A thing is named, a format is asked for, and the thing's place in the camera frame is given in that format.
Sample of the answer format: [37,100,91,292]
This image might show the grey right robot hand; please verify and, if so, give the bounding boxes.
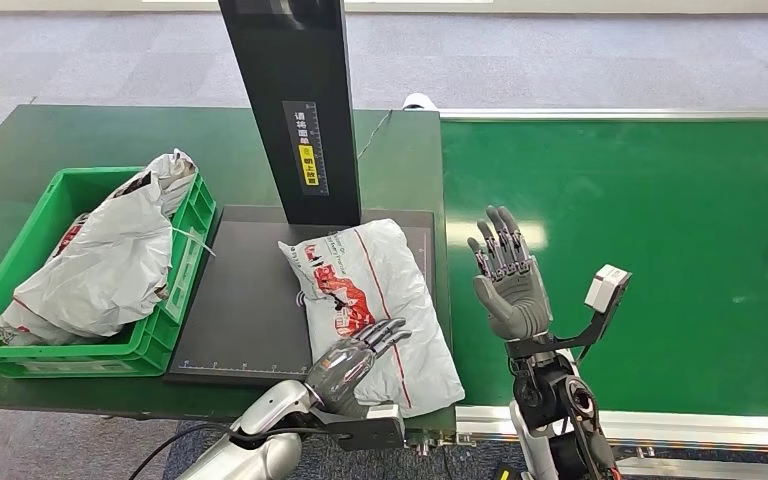
[466,204,555,343]

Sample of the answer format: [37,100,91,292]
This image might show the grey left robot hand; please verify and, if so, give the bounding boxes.
[303,317,414,419]

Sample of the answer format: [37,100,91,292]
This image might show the grey mailer bag red print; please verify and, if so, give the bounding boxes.
[277,218,467,421]

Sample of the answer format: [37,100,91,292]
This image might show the green conveyor belt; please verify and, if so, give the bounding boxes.
[440,119,768,419]

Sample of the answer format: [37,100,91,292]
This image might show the white conveyor roller end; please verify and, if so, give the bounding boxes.
[401,91,440,112]

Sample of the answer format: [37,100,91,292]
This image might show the metal table edge fittings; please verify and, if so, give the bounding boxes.
[403,429,477,458]

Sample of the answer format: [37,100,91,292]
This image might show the green plastic crate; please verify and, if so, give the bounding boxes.
[0,165,218,380]

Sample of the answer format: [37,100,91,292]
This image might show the white plastic strip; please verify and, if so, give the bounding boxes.
[171,226,218,258]

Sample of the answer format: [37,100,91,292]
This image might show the black yellow ruler label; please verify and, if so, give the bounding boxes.
[281,100,331,198]

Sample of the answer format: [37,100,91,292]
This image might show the crumpled grey mailer bag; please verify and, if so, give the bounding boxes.
[0,148,199,348]

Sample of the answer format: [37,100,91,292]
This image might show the black scanner column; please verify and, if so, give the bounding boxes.
[217,0,363,229]

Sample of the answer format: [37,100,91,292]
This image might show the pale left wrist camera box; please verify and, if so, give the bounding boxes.
[340,403,407,452]

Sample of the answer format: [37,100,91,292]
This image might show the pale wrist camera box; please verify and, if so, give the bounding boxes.
[340,403,407,452]
[583,264,633,315]

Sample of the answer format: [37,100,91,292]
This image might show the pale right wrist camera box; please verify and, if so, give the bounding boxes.
[583,264,633,315]

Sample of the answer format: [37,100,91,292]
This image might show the black scanner base plate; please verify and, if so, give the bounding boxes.
[164,205,439,388]

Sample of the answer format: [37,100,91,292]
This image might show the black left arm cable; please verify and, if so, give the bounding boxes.
[128,421,334,480]

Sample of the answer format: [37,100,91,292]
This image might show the thin grey wire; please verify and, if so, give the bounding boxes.
[356,109,394,161]

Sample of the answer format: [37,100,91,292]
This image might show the aluminium conveyor frame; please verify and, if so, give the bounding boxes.
[437,107,768,478]

